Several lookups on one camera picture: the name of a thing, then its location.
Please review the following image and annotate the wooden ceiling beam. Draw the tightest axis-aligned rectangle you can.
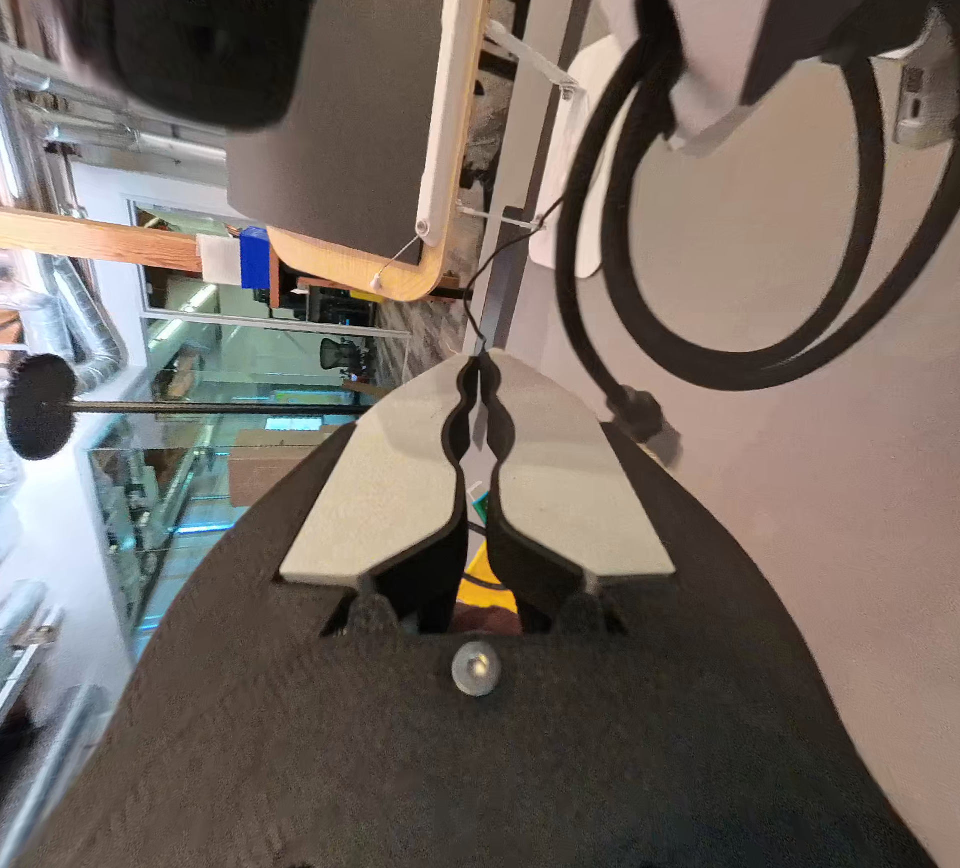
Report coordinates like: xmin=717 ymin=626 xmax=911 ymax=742
xmin=0 ymin=207 xmax=205 ymax=274

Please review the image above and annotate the yellow plastic bin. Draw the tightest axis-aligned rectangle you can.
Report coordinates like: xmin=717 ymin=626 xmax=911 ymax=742
xmin=456 ymin=568 xmax=520 ymax=616

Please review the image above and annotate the wooden-armed white desk stand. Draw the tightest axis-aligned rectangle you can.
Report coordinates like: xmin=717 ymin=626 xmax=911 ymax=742
xmin=266 ymin=0 xmax=625 ymax=303

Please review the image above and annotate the black braided adapter cable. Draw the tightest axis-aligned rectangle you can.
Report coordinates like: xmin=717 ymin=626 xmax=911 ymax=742
xmin=553 ymin=36 xmax=960 ymax=466

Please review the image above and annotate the black thread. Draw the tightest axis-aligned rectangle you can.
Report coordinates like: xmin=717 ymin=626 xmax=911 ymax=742
xmin=459 ymin=197 xmax=567 ymax=368

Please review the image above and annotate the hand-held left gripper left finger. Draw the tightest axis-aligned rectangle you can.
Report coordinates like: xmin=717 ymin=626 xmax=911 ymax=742
xmin=279 ymin=354 xmax=481 ymax=588

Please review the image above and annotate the silver ventilation duct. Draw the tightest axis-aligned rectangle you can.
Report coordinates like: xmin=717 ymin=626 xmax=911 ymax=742
xmin=0 ymin=43 xmax=226 ymax=389

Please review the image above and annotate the black disc on rod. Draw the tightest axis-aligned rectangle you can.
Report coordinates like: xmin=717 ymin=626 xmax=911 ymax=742
xmin=3 ymin=353 xmax=376 ymax=462

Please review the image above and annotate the blue and white tape block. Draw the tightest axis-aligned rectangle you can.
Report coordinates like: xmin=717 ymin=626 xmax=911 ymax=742
xmin=197 ymin=225 xmax=273 ymax=289

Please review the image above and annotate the grey metal hub adapter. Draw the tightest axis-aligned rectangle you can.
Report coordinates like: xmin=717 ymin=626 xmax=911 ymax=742
xmin=872 ymin=6 xmax=960 ymax=151

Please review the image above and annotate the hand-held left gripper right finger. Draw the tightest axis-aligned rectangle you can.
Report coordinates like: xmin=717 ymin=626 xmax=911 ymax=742
xmin=478 ymin=349 xmax=676 ymax=592

